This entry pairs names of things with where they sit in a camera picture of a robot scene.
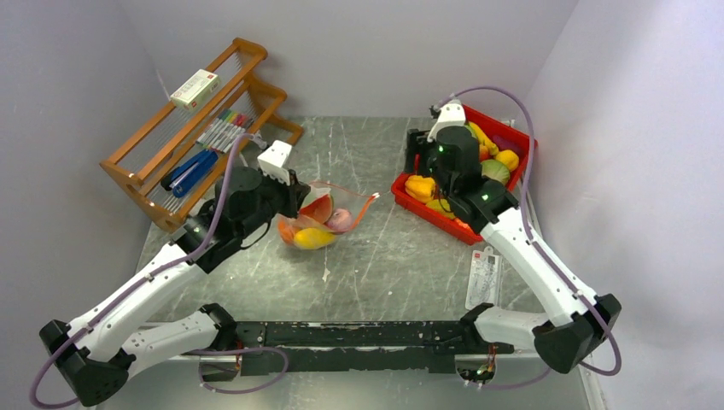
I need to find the banana toy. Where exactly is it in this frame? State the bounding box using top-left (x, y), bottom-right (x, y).
top-left (467, 121), bottom-right (499, 156)

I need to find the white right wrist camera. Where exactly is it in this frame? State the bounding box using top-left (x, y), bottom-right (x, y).
top-left (427, 98), bottom-right (467, 143)

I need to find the orange fruit toy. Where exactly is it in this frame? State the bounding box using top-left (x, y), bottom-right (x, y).
top-left (277, 220), bottom-right (298, 246)

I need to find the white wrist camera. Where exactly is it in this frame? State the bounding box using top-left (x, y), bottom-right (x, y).
top-left (427, 98), bottom-right (467, 143)
top-left (257, 140), bottom-right (293, 186)

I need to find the white box on top shelf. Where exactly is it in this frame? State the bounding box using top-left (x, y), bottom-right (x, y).
top-left (170, 69), bottom-right (220, 113)

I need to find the yellow mango toy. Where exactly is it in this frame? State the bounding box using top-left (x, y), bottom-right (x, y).
top-left (293, 227), bottom-right (336, 250)

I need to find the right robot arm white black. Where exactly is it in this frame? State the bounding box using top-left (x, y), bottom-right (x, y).
top-left (405, 126), bottom-right (622, 373)

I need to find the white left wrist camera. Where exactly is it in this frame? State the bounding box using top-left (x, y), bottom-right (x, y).
top-left (257, 140), bottom-right (293, 186)

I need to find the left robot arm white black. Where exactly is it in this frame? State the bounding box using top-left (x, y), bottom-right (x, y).
top-left (39, 166), bottom-right (311, 407)

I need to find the bundle of coloured markers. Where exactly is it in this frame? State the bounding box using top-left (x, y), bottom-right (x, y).
top-left (196, 108), bottom-right (253, 153)

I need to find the purple onion toy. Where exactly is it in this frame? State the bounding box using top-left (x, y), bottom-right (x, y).
top-left (325, 208), bottom-right (355, 232)

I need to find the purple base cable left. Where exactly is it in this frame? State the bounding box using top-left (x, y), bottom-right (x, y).
top-left (195, 346), bottom-right (289, 396)

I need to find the yellow bell pepper toy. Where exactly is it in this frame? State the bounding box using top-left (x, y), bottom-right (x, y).
top-left (494, 149), bottom-right (520, 173)

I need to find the purple eggplant toy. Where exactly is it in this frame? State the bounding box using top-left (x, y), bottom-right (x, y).
top-left (491, 135), bottom-right (523, 155)

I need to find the red plastic food bin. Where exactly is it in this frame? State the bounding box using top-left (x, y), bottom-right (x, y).
top-left (391, 105), bottom-right (529, 245)

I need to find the clear zip top bag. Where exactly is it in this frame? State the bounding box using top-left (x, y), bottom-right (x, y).
top-left (277, 180), bottom-right (380, 250)

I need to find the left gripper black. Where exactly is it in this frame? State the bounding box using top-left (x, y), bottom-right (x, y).
top-left (236, 167), bottom-right (312, 239)

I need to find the blue stapler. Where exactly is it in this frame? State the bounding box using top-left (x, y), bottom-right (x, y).
top-left (161, 149), bottom-right (219, 198)

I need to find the watermelon slice toy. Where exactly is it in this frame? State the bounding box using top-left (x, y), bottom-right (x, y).
top-left (300, 194), bottom-right (335, 224)

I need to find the yellow green starfruit toy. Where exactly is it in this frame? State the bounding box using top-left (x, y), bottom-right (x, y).
top-left (425, 198), bottom-right (456, 220)

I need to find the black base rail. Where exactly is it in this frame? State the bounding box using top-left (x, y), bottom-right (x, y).
top-left (209, 320), bottom-right (514, 376)

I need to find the wooden shelf rack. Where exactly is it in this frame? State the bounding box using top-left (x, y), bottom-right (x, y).
top-left (100, 38), bottom-right (303, 232)

